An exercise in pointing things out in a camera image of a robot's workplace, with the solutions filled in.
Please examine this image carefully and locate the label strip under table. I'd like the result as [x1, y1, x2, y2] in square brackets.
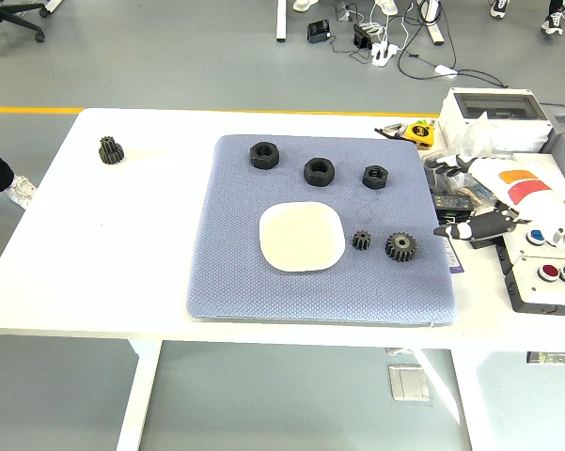
[526, 350, 565, 365]

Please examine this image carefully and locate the clear plastic bag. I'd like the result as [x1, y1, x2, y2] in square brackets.
[450, 112, 499, 159]

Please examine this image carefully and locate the white push-button control box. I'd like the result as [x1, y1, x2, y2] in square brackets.
[501, 220, 565, 316]

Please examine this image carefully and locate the black power adapter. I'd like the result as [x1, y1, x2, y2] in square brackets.
[352, 23, 375, 49]

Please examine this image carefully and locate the black office chair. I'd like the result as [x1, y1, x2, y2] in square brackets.
[0, 0, 48, 57]

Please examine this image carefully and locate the large black gear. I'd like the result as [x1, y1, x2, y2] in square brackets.
[384, 231, 417, 263]

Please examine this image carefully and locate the yellow tape measure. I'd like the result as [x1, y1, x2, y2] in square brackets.
[406, 120, 434, 150]

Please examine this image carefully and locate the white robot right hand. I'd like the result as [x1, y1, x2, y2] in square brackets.
[424, 156, 565, 248]

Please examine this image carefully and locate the white electrical enclosure box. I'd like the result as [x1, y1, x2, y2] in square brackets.
[438, 86, 554, 154]

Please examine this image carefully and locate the metal floor socket plate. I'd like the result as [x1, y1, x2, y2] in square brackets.
[387, 364, 432, 402]

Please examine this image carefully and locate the medium black hex nut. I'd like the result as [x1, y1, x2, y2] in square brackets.
[303, 157, 336, 188]

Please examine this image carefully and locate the white desk leg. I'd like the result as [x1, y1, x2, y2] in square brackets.
[275, 0, 289, 44]
[422, 0, 446, 47]

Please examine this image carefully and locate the metal pliers tool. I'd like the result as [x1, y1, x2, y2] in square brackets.
[374, 122, 410, 140]

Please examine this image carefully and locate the blue-grey textured mat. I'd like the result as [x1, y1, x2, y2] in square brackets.
[185, 134, 458, 328]

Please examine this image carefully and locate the small black hex nut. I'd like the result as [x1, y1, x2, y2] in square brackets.
[361, 164, 389, 191]

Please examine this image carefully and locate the white square dish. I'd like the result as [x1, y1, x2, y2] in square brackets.
[258, 200, 347, 273]

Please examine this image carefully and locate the black double-step gear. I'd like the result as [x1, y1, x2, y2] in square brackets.
[97, 135, 126, 165]

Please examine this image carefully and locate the black charger box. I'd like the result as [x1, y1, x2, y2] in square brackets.
[306, 20, 333, 44]

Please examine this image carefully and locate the large black hex nut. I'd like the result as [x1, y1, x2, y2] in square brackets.
[248, 141, 279, 169]

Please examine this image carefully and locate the purple and white booklet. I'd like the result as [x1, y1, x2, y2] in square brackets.
[439, 210, 465, 276]

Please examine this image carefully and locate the flat black electronic device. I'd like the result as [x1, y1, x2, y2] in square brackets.
[432, 192, 476, 212]

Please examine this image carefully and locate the white power strip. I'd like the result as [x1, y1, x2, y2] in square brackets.
[370, 40, 400, 67]

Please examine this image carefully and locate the white table leg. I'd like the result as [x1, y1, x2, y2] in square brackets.
[116, 338, 164, 451]
[450, 348, 497, 451]

